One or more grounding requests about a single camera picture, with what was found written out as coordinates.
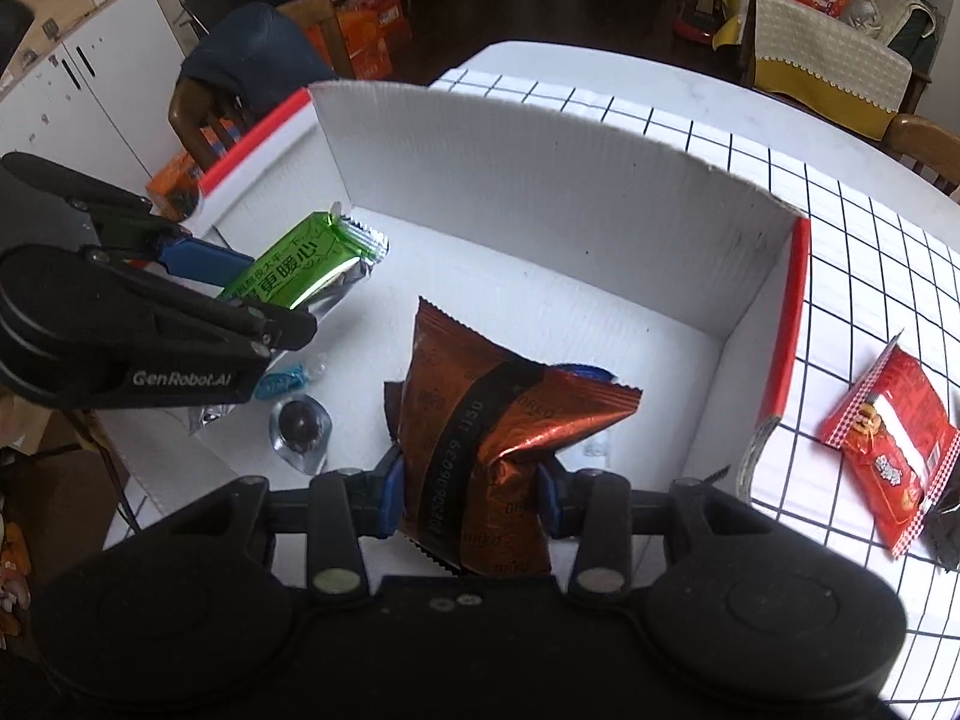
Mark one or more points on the red toy car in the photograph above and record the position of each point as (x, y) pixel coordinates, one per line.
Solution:
(694, 24)

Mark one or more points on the red and white cardboard box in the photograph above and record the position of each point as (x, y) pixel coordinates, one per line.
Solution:
(525, 187)

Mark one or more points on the brown foil snack packet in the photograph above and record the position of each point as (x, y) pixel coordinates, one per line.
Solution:
(480, 420)

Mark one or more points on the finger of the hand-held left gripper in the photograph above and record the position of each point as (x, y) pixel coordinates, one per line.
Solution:
(225, 322)
(202, 259)

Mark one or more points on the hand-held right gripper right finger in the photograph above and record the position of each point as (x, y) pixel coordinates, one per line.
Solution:
(551, 499)

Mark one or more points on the white cabinet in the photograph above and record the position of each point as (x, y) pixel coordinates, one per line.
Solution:
(112, 90)

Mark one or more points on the chocolate ball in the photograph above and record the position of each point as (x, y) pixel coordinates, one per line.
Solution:
(300, 427)

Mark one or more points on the black snack packet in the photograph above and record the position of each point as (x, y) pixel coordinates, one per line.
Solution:
(946, 532)

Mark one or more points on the green foil snack packet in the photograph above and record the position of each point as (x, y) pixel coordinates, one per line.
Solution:
(300, 262)

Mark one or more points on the orange cartons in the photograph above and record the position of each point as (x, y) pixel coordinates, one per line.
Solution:
(360, 37)

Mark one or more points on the dark blue jacket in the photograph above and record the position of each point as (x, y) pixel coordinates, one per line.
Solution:
(255, 60)

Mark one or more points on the red snack packet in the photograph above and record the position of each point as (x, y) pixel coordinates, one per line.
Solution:
(892, 450)

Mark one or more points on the small blue candy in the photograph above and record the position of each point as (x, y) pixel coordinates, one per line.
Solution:
(281, 382)

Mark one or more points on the wooden sofa with cream cover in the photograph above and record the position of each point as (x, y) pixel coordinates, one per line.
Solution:
(817, 67)

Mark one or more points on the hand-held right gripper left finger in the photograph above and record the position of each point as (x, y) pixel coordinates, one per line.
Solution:
(390, 495)

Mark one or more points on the cream knitted throw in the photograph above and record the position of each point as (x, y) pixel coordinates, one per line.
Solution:
(904, 11)

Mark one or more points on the grey cushion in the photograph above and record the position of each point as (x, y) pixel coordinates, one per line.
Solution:
(862, 15)

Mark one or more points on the orange printed carton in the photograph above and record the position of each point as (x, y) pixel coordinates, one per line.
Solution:
(174, 191)

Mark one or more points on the wooden dining chair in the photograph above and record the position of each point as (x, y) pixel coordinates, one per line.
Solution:
(926, 154)

